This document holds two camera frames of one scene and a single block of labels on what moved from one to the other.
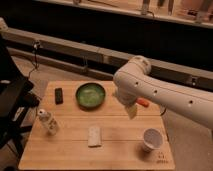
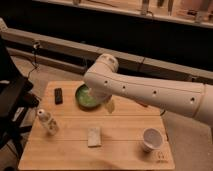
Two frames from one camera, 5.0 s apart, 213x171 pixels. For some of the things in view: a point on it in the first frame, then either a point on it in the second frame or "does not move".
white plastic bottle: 49,122 does not move
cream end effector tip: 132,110 -> 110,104
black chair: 16,101 does not move
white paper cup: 152,139 does not move
